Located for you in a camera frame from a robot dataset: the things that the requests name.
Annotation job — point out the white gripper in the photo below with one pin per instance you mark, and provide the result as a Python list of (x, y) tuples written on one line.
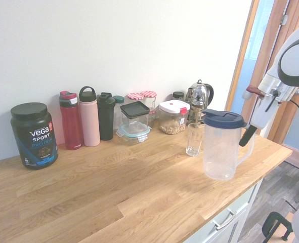
[(261, 115)]

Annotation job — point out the clear pitcher with blue lid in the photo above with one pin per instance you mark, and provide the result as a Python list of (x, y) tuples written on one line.
[(220, 152)]

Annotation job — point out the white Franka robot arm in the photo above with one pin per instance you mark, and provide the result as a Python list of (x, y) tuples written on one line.
[(291, 63)]

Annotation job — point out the pink water bottle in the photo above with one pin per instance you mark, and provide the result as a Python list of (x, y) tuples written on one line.
[(89, 121)]

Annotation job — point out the red water bottle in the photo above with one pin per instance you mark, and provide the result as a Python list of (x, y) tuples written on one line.
[(70, 124)]

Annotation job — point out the clear drinking glass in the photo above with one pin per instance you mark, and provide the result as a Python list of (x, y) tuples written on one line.
[(193, 144)]

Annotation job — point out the chrome and black kettle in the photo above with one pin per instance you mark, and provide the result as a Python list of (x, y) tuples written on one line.
[(208, 95)]

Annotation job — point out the glass French press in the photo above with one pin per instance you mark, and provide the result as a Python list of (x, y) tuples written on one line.
[(197, 101)]

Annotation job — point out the cereal container with white lid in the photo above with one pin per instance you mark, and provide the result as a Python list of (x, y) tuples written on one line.
[(172, 106)]

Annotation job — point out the jar with dark lid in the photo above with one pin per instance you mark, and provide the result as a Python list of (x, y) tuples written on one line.
[(178, 95)]

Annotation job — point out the green clamp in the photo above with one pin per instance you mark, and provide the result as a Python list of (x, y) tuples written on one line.
[(275, 219)]

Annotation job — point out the white cabinet drawer front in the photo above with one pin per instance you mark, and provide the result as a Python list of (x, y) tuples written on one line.
[(230, 222)]

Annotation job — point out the small jar with red lid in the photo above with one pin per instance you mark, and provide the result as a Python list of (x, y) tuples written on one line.
[(152, 116)]

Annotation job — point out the jar with red checked lid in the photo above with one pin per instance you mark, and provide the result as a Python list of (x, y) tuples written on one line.
[(135, 96), (149, 94)]

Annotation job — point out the glass container with teal lid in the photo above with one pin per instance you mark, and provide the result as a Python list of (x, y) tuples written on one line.
[(132, 132)]

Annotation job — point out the square container with black lid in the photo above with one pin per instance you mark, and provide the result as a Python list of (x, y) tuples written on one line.
[(134, 108)]

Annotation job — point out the metal door hinge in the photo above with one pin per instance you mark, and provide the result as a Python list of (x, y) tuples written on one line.
[(284, 19)]

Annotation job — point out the jar with green lid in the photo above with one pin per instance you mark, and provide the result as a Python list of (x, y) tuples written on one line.
[(118, 100)]

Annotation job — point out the black shaker bottle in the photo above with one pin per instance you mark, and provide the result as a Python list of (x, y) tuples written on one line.
[(105, 119)]

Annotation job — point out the black Vega protein tub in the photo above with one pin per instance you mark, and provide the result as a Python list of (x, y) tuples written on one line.
[(34, 136)]

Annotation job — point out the wooden door frame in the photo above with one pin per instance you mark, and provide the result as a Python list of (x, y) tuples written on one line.
[(240, 76)]

